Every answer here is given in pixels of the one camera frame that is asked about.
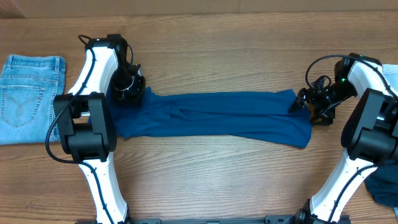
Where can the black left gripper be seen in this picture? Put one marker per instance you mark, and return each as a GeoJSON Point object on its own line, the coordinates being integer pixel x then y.
{"type": "Point", "coordinates": [132, 94]}

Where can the folded light blue jeans left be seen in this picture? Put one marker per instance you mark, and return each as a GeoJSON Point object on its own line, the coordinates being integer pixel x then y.
{"type": "Point", "coordinates": [28, 88]}

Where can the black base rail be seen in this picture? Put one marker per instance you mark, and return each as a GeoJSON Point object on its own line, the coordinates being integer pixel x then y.
{"type": "Point", "coordinates": [268, 219]}

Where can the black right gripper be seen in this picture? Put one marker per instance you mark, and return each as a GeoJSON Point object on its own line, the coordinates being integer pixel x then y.
{"type": "Point", "coordinates": [310, 101]}

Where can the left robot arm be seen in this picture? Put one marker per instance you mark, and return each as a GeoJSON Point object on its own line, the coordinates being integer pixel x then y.
{"type": "Point", "coordinates": [83, 118]}

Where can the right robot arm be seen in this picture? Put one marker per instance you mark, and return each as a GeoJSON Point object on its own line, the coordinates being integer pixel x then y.
{"type": "Point", "coordinates": [369, 138]}

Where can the dark navy garment pile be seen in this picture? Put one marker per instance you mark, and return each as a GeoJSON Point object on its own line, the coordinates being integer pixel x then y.
{"type": "Point", "coordinates": [381, 183]}

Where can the light blue jeans right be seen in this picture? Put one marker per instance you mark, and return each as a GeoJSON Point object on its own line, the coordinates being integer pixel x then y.
{"type": "Point", "coordinates": [390, 72]}

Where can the blue polo shirt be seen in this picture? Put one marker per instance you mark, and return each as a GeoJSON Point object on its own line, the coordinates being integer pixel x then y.
{"type": "Point", "coordinates": [257, 115]}

